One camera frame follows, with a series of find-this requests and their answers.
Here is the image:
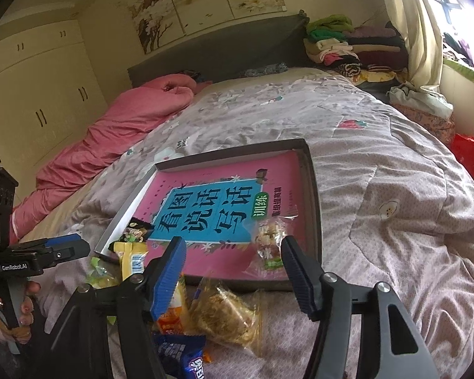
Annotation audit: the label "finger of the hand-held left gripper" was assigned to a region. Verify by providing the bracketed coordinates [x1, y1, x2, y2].
[8, 234, 85, 254]
[21, 241, 91, 274]

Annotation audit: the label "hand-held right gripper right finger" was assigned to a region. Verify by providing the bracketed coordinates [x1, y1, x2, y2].
[280, 235, 429, 379]

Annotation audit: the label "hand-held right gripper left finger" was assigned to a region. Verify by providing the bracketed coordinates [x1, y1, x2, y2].
[49, 236, 188, 379]

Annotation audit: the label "clear green candy packet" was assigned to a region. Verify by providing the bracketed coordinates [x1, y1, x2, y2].
[85, 256, 121, 290]

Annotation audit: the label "yellow snack packet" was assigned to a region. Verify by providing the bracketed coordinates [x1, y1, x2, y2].
[114, 240, 149, 283]

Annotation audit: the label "orange snack packet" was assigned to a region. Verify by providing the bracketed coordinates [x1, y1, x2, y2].
[156, 276, 214, 364]

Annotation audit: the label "black snack packet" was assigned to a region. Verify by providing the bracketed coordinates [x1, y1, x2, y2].
[118, 217, 155, 245]

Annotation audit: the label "clear red candy packet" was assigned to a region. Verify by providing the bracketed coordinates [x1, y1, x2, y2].
[251, 205, 299, 273]

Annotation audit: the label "clear bag of floss cake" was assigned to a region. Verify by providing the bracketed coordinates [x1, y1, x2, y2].
[187, 270, 263, 358]

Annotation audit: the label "gray cardboard box tray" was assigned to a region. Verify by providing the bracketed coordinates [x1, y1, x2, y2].
[93, 137, 324, 292]

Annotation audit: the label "blue snack packet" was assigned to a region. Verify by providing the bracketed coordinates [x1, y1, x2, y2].
[152, 332, 207, 379]

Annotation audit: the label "person's left hand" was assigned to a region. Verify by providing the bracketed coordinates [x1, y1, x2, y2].
[0, 280, 41, 344]

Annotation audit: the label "beige bed sheet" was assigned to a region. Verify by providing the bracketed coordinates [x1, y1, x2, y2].
[20, 182, 103, 245]

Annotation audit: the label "pink quilt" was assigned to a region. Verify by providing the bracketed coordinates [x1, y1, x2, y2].
[10, 74, 198, 241]

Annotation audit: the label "pink book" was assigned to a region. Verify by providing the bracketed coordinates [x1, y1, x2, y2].
[142, 151, 313, 283]

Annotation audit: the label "white wardrobe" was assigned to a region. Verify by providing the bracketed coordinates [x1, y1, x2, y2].
[0, 12, 117, 194]

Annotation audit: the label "pink floral cloth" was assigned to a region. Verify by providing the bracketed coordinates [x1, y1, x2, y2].
[395, 103, 457, 148]

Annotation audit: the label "red plastic bag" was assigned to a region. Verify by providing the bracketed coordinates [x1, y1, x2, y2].
[448, 134, 474, 179]

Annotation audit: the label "dark patterned pillow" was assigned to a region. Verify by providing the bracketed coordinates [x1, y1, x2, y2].
[237, 65, 289, 80]

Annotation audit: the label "gray headboard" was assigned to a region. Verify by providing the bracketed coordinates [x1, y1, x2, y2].
[126, 10, 313, 87]

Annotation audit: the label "pile of folded clothes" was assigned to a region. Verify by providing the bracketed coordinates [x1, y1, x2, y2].
[303, 14, 409, 91]

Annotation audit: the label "cream curtain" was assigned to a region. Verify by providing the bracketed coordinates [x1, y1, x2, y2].
[375, 0, 457, 121]

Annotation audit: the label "green windowsill mat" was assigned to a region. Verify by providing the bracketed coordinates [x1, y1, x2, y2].
[444, 57, 474, 84]

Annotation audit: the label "clothes on windowsill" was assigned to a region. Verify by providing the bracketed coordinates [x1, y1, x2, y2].
[442, 32, 474, 75]

